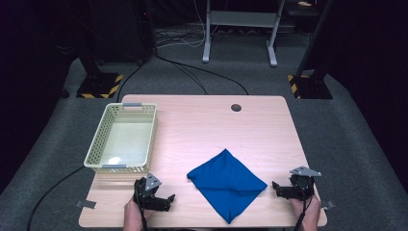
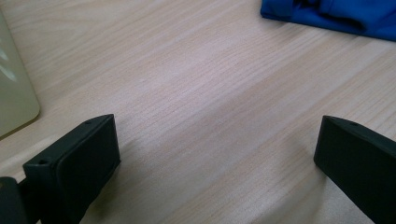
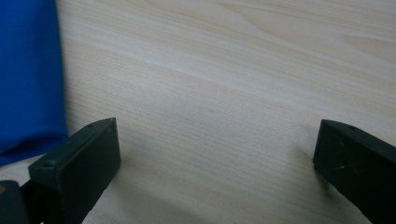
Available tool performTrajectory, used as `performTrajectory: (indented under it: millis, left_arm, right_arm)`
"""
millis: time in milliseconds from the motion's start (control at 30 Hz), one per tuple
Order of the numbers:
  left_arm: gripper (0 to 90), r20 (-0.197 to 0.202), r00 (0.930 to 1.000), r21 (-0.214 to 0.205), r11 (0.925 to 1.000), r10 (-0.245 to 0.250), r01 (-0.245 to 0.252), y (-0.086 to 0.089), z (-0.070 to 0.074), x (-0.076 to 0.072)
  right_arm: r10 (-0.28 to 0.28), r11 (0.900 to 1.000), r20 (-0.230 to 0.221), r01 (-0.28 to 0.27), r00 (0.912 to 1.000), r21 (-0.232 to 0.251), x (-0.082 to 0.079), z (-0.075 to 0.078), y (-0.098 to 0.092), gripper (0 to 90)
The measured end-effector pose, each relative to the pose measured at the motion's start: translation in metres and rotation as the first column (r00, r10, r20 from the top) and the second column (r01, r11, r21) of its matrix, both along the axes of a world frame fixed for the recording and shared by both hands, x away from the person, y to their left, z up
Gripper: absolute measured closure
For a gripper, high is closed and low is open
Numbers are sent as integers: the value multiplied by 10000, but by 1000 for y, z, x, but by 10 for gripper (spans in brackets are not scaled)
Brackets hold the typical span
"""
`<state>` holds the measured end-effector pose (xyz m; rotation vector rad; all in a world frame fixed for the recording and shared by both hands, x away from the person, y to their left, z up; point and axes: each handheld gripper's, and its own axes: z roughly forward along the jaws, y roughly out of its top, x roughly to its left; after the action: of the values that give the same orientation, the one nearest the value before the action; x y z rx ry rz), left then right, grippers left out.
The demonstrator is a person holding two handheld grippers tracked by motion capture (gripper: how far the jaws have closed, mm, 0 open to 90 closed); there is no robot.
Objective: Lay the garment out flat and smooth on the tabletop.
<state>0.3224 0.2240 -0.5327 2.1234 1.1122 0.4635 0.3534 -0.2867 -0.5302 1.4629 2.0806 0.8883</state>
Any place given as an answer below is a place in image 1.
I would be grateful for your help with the cream perforated plastic basket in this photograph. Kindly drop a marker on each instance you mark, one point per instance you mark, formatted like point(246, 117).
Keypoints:
point(125, 141)

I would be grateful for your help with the person's right hand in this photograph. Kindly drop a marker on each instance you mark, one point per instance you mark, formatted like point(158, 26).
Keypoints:
point(311, 213)

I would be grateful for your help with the person's left hand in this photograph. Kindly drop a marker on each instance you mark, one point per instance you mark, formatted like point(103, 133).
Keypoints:
point(133, 215)

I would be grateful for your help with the grey metal desk frame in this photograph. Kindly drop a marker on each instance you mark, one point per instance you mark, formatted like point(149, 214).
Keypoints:
point(243, 19)

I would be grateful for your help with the grey tape piece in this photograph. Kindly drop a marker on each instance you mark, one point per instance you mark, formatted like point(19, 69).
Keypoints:
point(86, 204)
point(328, 205)

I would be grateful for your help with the black stand with striped base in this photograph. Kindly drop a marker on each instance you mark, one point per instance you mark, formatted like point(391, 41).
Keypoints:
point(99, 85)
point(309, 86)

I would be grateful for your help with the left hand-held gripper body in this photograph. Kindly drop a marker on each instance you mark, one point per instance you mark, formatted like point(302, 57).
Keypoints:
point(147, 191)

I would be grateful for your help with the black cabinet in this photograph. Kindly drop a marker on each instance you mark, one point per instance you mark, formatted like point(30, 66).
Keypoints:
point(122, 29)

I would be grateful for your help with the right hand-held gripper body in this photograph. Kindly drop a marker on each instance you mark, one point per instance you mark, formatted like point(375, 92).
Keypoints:
point(303, 186)

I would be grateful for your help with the blue shirt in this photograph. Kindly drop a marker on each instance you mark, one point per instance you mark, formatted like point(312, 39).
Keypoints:
point(226, 186)

